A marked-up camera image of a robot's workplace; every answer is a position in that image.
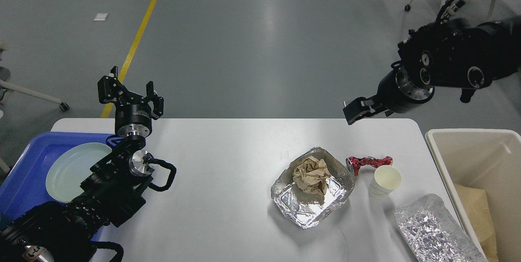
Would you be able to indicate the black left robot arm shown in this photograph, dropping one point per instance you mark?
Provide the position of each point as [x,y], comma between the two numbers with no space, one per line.
[111,195]

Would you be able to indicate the crumpled brown paper ball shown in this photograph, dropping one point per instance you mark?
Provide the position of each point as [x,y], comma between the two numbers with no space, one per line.
[311,176]

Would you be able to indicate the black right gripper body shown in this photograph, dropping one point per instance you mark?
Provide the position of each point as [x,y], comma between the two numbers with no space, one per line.
[397,93]

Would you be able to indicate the crushed red can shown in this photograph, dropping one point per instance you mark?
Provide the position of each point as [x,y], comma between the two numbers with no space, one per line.
[357,163]

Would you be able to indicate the aluminium foil tray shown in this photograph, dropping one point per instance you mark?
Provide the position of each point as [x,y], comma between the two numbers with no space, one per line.
[307,210]

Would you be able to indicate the blue plastic tray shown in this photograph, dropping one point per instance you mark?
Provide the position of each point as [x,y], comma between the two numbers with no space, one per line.
[24,187]

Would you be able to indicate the white floor marker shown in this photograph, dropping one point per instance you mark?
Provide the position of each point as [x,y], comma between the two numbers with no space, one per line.
[101,17]

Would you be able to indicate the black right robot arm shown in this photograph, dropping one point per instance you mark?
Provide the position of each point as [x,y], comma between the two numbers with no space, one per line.
[444,53]

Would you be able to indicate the beige plastic bin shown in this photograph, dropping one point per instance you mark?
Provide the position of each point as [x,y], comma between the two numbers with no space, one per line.
[485,159]

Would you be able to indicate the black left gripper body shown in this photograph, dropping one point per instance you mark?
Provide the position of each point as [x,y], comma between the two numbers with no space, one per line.
[133,119]

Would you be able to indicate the brown paper bag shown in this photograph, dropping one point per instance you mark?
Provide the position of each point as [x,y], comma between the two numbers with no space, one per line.
[475,204]

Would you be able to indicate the mint green plate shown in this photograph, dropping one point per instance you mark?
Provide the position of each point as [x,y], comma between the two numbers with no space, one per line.
[71,168]

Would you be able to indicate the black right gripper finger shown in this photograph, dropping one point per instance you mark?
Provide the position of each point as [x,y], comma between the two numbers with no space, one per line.
[363,107]

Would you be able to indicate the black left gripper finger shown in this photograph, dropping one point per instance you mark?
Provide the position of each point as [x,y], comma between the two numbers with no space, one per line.
[111,91]
[157,101]

